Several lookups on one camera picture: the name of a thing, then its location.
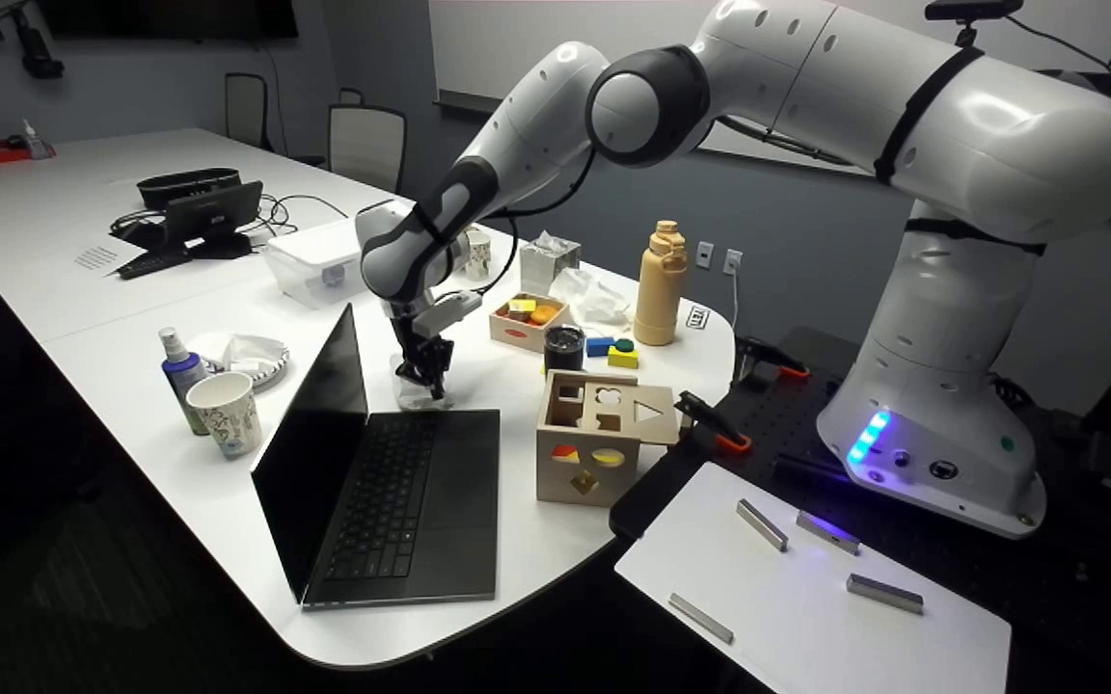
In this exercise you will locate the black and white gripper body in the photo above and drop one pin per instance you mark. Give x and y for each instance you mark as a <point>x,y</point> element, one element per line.
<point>423,323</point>

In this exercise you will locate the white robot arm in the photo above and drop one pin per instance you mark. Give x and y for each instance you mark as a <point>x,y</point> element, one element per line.
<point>990,154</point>

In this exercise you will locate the white paper cup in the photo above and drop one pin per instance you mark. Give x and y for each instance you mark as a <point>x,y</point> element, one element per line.
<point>472,252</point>

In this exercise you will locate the wooden tray of blocks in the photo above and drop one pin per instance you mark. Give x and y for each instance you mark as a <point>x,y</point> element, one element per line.
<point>525,319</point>

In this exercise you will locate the clear plastic storage bin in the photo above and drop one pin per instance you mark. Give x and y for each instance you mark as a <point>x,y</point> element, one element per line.
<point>316,264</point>

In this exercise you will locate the black cylinder cup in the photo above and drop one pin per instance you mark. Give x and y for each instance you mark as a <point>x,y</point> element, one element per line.
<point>566,347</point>

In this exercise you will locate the white tissue box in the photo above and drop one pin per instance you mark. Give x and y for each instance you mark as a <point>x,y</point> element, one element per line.
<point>543,259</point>

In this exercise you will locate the black open laptop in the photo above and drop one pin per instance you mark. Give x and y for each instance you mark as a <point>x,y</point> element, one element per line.
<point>379,508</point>

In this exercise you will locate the clear plastic lid dish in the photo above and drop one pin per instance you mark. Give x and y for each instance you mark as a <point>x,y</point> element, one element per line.
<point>255,356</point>

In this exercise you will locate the wooden shape sorter box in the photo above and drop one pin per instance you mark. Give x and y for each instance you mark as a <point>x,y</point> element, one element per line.
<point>592,432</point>

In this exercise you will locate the blue block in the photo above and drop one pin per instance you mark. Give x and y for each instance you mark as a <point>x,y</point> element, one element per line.
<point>598,343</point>

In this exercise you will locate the green and yellow block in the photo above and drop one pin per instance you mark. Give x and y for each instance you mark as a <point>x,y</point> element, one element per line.
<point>622,356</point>

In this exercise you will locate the white office chair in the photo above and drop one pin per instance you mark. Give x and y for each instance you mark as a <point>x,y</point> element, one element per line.
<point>367,144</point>

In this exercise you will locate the patterned paper cup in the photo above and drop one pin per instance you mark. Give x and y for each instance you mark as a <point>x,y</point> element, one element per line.
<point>225,406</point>

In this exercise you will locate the black tablet on stand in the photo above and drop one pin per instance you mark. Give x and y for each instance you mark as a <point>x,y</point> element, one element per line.
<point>199,225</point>

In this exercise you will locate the tan water bottle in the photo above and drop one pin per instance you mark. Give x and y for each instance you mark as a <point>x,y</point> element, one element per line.
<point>661,283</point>

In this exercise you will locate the blue spray bottle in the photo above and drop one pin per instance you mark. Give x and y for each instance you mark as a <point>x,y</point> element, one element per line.
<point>183,372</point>

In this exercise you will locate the black orange clamp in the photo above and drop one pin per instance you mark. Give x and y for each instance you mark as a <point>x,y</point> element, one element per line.
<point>724,432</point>
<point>764,356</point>

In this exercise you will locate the dark rear office chair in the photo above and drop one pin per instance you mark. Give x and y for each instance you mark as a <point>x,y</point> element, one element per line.
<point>244,106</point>

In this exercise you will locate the black oval case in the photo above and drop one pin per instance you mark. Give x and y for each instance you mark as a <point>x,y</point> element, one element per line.
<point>167,187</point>

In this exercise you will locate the black orange rear clamp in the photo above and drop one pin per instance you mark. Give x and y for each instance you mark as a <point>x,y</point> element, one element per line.
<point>764,356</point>

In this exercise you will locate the white board with metal strips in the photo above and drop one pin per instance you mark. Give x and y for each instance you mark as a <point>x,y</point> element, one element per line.
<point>804,616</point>

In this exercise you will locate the red item on table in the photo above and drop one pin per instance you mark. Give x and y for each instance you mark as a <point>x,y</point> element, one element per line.
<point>17,149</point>

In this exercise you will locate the grey wall outlet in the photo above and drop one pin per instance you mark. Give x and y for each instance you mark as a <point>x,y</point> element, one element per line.
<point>709,252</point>

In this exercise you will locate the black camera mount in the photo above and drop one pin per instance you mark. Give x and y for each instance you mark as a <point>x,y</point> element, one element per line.
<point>968,14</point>

